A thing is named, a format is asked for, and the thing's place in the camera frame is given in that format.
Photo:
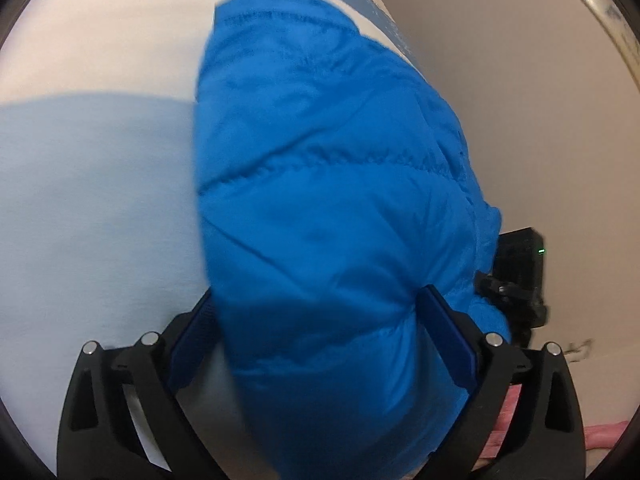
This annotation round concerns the black camera on tripod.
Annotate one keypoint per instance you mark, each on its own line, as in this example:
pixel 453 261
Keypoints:
pixel 515 283

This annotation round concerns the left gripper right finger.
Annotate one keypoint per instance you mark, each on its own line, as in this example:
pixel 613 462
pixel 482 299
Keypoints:
pixel 457 339

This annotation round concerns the blue white patterned bedsheet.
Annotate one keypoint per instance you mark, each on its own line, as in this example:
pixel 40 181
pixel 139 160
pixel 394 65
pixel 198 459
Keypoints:
pixel 99 230

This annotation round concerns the blue puffer jacket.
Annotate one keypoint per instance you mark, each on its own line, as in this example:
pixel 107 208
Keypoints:
pixel 333 184

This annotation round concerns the pink quilted blanket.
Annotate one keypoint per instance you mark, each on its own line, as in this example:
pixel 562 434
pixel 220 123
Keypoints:
pixel 558 418

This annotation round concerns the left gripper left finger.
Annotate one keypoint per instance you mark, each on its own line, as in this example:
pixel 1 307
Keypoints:
pixel 189 339

